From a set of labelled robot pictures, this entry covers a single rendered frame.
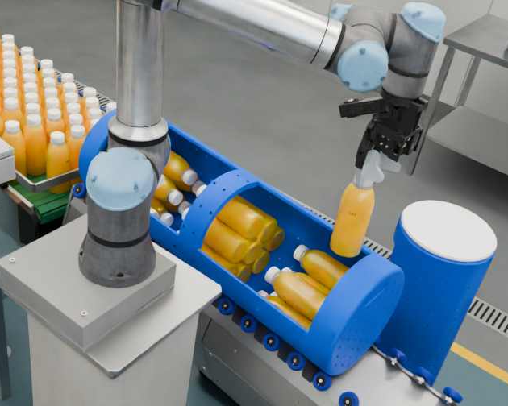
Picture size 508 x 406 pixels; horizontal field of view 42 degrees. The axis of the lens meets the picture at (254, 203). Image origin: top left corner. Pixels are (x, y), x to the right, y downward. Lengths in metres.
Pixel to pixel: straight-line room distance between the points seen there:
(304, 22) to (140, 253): 0.54
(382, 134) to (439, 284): 0.79
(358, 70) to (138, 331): 0.65
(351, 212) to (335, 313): 0.21
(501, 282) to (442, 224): 1.71
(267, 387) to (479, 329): 1.86
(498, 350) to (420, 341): 1.23
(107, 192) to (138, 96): 0.19
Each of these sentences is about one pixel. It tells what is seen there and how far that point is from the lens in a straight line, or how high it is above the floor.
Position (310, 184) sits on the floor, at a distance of 3.94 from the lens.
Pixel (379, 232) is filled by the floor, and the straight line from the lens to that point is 3.70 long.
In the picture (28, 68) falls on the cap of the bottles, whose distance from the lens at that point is 2.39.
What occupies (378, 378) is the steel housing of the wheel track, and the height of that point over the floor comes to 0.93.
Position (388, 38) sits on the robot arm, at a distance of 1.17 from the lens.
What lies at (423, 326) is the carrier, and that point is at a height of 0.77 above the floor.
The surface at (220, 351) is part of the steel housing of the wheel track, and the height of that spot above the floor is 0.85.
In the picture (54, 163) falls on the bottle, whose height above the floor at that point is 1.01.
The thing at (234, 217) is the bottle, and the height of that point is 1.16.
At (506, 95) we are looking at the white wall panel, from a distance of 4.88.
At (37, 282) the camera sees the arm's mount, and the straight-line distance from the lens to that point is 1.32.
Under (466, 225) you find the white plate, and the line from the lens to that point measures 2.04.
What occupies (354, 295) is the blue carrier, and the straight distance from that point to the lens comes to 1.39.
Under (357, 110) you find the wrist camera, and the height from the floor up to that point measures 1.56.
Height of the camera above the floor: 2.11
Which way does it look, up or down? 35 degrees down
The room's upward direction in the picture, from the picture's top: 11 degrees clockwise
